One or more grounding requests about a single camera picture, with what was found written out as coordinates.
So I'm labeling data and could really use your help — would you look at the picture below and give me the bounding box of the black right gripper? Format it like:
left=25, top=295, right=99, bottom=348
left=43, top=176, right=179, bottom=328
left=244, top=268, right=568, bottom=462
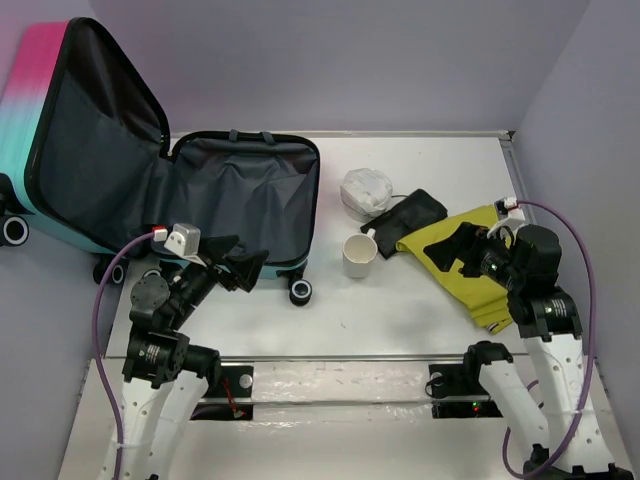
left=422, top=219, right=525, bottom=289

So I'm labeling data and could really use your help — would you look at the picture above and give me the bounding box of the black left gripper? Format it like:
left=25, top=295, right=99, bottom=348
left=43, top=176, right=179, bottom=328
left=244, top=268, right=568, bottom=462
left=169, top=233, right=270, bottom=326

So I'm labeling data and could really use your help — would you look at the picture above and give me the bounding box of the black cloth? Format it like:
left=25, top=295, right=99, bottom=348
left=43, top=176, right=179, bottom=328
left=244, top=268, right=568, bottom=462
left=360, top=189, right=448, bottom=259

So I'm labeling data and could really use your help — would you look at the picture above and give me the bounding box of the yellow garment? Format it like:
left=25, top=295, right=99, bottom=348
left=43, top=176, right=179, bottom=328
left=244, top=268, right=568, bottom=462
left=396, top=204, right=513, bottom=334

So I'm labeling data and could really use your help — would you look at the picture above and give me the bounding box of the white ceramic mug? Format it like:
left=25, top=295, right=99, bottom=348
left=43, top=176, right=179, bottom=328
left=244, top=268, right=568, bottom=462
left=342, top=229, right=378, bottom=279

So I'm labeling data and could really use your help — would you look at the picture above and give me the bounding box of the white bundle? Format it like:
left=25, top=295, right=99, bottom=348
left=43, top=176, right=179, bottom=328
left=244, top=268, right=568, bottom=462
left=340, top=168, right=393, bottom=218

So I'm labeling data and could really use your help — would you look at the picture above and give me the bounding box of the pink teal kids suitcase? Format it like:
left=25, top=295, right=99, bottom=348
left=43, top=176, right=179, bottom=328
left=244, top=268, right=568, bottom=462
left=1, top=17, right=321, bottom=306

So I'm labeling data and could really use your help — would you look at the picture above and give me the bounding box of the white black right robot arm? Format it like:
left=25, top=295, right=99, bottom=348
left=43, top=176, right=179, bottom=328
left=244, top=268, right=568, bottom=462
left=424, top=222, right=633, bottom=479

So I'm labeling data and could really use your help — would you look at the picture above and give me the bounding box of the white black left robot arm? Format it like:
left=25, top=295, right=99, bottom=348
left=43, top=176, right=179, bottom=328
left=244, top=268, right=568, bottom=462
left=99, top=227, right=269, bottom=479

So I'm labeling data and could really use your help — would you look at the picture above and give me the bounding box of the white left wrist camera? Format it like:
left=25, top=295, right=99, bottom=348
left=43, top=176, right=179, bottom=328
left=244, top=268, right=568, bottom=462
left=164, top=223, right=206, bottom=266

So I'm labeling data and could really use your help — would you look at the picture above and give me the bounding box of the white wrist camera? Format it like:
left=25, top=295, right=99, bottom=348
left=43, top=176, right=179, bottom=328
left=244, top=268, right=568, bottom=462
left=164, top=223, right=206, bottom=266
left=488, top=197, right=526, bottom=238

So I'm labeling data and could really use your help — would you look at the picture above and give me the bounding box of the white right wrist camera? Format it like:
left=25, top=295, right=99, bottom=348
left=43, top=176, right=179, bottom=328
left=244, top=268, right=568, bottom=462
left=488, top=197, right=526, bottom=238

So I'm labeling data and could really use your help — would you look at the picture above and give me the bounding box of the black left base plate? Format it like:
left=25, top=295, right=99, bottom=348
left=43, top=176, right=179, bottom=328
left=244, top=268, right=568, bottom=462
left=191, top=363, right=254, bottom=421

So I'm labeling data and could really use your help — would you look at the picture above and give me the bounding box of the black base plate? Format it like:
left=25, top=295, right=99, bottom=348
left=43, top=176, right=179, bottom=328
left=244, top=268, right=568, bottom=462
left=425, top=363, right=502, bottom=420
left=191, top=363, right=254, bottom=421

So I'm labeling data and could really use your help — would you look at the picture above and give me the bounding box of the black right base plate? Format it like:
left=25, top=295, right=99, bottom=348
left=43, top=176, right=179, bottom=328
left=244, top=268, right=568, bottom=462
left=425, top=363, right=502, bottom=420

